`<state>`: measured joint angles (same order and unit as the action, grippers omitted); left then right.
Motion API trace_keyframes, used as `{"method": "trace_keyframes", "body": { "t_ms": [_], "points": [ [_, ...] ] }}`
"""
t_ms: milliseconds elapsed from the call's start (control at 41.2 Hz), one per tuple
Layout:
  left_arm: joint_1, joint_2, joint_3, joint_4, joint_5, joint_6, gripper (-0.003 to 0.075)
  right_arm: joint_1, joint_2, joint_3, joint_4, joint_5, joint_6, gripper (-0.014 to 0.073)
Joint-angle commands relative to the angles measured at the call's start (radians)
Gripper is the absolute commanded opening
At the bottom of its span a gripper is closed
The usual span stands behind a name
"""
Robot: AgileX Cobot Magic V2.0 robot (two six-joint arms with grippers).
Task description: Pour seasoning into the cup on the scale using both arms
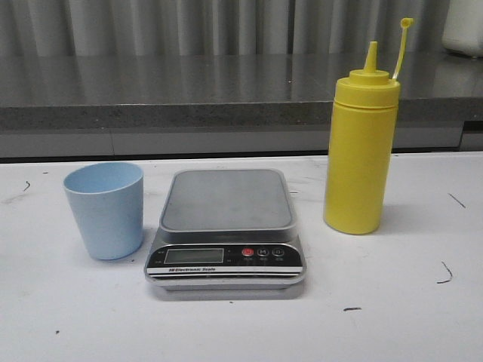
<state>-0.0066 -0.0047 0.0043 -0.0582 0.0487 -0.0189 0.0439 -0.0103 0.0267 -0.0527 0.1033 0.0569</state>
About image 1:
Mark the light blue plastic cup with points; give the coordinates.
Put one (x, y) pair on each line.
(106, 200)

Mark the yellow squeeze bottle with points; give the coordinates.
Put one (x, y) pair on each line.
(363, 120)

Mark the silver electronic kitchen scale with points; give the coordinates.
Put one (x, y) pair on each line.
(227, 229)

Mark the grey stone counter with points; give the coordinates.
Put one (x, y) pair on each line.
(166, 106)

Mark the white appliance in background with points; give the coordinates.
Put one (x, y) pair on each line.
(462, 32)

